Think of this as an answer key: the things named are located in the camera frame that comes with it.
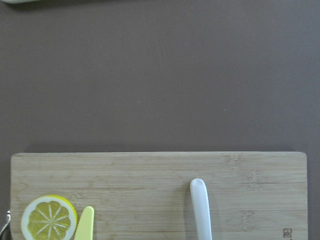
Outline white ceramic spoon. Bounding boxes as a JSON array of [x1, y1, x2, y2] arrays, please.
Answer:
[[190, 178, 213, 240]]

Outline bamboo cutting board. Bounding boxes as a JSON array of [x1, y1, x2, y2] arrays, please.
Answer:
[[10, 152, 308, 240]]

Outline yellow plastic knife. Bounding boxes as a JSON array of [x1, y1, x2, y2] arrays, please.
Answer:
[[74, 206, 95, 240]]

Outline single lemon slice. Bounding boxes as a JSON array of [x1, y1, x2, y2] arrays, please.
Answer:
[[20, 195, 78, 240]]

